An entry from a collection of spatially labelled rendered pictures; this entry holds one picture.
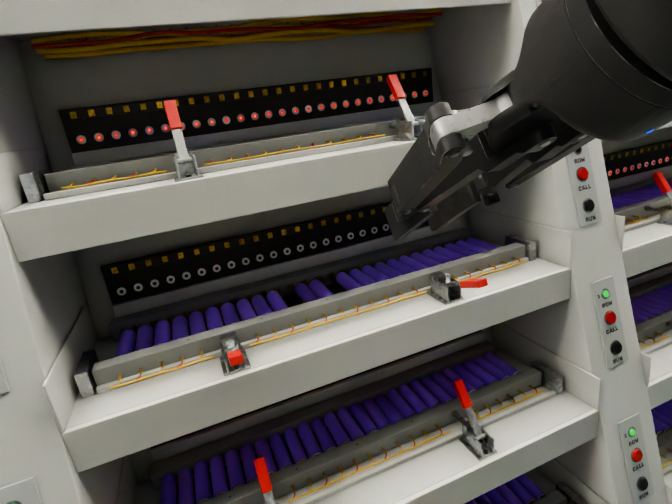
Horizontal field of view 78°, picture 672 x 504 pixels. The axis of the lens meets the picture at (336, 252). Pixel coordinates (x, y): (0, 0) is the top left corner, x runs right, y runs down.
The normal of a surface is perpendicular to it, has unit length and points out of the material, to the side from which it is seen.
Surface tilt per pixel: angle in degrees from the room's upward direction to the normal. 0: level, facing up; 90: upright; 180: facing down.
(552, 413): 15
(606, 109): 133
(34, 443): 90
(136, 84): 90
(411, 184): 91
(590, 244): 90
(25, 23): 106
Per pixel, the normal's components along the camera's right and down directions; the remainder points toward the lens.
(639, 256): 0.36, 0.25
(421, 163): -0.94, 0.26
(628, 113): -0.22, 0.92
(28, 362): 0.31, -0.01
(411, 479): -0.14, -0.94
